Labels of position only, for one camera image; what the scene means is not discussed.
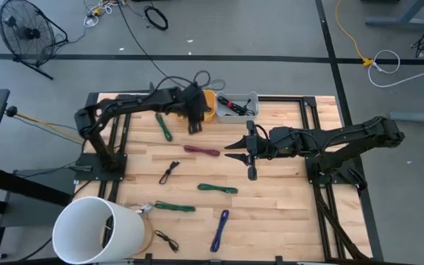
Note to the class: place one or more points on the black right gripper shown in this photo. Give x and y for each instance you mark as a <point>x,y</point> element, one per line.
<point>261,145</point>

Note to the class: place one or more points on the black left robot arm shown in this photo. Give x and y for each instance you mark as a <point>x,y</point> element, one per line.
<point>123,105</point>

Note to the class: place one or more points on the grey desk leg frame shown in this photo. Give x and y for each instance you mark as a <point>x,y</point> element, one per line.
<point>399,20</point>

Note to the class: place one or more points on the white cylindrical bucket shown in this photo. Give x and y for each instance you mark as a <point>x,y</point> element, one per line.
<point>87,228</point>

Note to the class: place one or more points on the yellow rod with black knob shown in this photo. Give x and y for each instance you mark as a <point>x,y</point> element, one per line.
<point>11,110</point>

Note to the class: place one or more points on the yellow plastic bin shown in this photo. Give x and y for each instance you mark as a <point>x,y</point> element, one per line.
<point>211,106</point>

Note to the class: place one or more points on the black floor fan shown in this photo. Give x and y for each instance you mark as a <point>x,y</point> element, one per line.
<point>26,33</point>

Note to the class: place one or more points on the white plastic bin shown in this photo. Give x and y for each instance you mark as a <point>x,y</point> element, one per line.
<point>234,119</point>

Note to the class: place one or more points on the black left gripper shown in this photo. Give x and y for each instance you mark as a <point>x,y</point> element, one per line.
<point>193,99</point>

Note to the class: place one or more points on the grey desk foot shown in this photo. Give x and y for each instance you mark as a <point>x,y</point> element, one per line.
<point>418,117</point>

